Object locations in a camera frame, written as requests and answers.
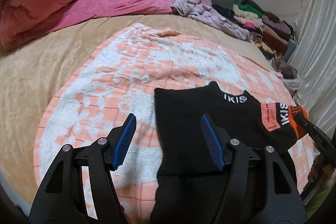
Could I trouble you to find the black sweater orange cuffs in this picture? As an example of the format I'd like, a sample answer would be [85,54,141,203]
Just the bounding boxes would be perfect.
[150,82,307,223]

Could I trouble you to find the stack of folded clothes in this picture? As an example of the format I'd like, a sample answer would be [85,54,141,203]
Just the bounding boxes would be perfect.
[213,0,301,94]

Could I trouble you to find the right hand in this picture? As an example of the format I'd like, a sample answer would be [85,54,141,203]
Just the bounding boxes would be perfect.
[307,153,335,192]

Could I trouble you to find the white satin curtain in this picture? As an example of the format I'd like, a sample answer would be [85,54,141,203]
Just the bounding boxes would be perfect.
[290,0,335,136]

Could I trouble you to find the beige bed sheet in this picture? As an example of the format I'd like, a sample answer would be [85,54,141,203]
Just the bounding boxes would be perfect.
[1,14,268,202]

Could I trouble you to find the peach white patterned blanket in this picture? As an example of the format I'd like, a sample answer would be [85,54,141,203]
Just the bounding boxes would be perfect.
[33,23,317,224]

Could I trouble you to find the lilac crumpled garment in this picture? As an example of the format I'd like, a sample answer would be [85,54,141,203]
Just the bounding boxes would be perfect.
[171,0,252,42]

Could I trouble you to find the pink quilt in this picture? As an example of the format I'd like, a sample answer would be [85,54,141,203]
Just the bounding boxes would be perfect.
[1,0,174,52]

